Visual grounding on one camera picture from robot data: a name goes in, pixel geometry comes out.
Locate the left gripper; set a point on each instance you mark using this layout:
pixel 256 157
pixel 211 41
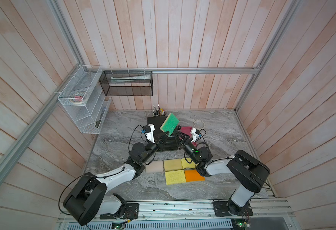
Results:
pixel 160 142

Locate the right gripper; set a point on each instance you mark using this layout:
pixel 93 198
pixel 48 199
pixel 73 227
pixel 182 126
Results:
pixel 186 143

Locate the pink bottom drawer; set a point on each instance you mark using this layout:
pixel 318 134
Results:
pixel 187 130

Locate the green and yellow sponge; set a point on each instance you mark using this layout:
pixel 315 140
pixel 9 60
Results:
pixel 169 124

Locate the white foam sponge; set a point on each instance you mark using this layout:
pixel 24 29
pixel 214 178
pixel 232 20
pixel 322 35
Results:
pixel 155 167

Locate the orange and yellow sponge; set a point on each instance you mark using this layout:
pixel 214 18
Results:
pixel 193 176

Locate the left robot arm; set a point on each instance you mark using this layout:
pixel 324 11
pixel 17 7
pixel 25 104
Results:
pixel 87 199

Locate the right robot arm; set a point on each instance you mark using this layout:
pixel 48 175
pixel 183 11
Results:
pixel 250 172

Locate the tape roll on shelf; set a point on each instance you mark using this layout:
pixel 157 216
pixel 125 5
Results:
pixel 78 98

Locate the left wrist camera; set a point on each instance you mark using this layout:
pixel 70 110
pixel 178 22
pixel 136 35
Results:
pixel 148 130

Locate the black mesh wall basket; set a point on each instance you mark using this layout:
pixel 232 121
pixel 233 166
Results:
pixel 127 83

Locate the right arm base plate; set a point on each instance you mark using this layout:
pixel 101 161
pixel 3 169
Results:
pixel 222 209

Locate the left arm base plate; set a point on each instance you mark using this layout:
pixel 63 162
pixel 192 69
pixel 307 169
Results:
pixel 127 211

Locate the white wire wall shelf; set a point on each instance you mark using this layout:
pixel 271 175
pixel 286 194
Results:
pixel 90 116

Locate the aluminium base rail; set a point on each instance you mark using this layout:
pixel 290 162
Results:
pixel 203 209

